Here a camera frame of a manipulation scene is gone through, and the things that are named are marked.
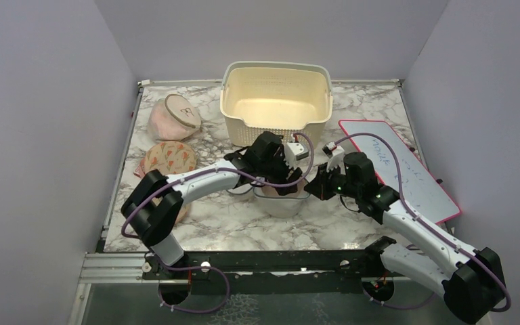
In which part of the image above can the pink mesh laundry bag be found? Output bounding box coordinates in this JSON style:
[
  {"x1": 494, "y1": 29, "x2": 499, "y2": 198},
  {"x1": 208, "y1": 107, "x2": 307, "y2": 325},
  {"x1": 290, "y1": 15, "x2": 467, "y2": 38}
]
[{"x1": 147, "y1": 94, "x2": 201, "y2": 142}]

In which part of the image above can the black front mounting rail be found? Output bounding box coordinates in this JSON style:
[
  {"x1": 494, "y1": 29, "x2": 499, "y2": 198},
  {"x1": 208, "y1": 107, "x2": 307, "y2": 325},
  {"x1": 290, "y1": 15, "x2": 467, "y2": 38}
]
[{"x1": 125, "y1": 247, "x2": 398, "y2": 301}]

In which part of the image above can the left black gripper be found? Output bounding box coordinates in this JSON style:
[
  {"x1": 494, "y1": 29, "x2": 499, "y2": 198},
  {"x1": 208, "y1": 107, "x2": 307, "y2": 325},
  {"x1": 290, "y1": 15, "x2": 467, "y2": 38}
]
[{"x1": 258, "y1": 148, "x2": 301, "y2": 194}]

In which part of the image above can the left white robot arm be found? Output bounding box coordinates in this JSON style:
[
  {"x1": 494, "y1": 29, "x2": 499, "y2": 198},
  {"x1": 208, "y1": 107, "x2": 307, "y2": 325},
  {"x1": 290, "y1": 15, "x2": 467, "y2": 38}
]
[{"x1": 121, "y1": 131, "x2": 313, "y2": 278}]

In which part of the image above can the floral beige laundry bag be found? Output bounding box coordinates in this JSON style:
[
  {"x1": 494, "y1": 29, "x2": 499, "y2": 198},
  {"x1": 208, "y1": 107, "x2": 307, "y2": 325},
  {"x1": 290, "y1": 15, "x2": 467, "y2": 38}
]
[{"x1": 133, "y1": 140, "x2": 197, "y2": 225}]

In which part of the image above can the pink-framed whiteboard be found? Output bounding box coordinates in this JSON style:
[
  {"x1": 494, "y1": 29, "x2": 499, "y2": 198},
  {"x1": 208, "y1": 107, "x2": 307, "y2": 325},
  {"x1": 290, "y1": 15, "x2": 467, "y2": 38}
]
[{"x1": 339, "y1": 120, "x2": 461, "y2": 224}]

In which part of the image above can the pink bra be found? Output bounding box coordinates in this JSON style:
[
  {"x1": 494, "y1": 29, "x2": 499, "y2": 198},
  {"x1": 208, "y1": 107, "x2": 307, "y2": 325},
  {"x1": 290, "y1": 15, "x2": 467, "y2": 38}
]
[{"x1": 257, "y1": 179, "x2": 310, "y2": 199}]

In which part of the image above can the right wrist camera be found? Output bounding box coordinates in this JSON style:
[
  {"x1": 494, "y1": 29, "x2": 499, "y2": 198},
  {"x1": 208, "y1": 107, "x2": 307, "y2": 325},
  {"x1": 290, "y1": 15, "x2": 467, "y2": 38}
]
[{"x1": 322, "y1": 142, "x2": 345, "y2": 172}]

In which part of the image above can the white mesh laundry bag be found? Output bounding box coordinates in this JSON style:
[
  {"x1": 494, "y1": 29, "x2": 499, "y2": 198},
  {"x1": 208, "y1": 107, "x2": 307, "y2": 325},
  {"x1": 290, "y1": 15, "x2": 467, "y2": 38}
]
[{"x1": 227, "y1": 184, "x2": 310, "y2": 218}]

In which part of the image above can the aluminium table frame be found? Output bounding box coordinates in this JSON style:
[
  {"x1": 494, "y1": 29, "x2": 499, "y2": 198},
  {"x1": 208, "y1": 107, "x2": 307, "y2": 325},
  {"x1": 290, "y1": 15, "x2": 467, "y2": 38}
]
[{"x1": 69, "y1": 79, "x2": 490, "y2": 325}]

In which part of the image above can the cream perforated plastic basket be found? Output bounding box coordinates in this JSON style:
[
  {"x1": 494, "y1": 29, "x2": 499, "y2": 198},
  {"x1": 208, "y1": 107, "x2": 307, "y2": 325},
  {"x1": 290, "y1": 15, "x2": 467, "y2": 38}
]
[{"x1": 219, "y1": 61, "x2": 333, "y2": 147}]

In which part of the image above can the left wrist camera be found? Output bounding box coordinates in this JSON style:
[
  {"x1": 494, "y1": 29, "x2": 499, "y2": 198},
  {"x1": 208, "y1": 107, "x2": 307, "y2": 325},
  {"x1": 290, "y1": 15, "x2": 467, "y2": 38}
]
[{"x1": 284, "y1": 142, "x2": 309, "y2": 169}]

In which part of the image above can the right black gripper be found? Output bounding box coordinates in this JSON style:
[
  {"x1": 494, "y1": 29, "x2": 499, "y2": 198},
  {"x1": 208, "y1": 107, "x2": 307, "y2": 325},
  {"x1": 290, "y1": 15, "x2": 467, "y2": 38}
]
[{"x1": 304, "y1": 161, "x2": 361, "y2": 201}]

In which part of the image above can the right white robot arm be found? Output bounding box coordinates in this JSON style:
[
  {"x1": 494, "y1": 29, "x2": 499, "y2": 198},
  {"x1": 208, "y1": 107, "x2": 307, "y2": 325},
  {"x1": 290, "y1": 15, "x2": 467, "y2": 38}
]
[{"x1": 304, "y1": 152, "x2": 512, "y2": 324}]

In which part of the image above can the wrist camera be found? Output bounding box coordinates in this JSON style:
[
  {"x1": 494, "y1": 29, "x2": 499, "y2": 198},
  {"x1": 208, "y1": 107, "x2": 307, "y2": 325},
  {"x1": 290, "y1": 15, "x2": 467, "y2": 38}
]
[
  {"x1": 322, "y1": 142, "x2": 345, "y2": 172},
  {"x1": 284, "y1": 142, "x2": 309, "y2": 169}
]

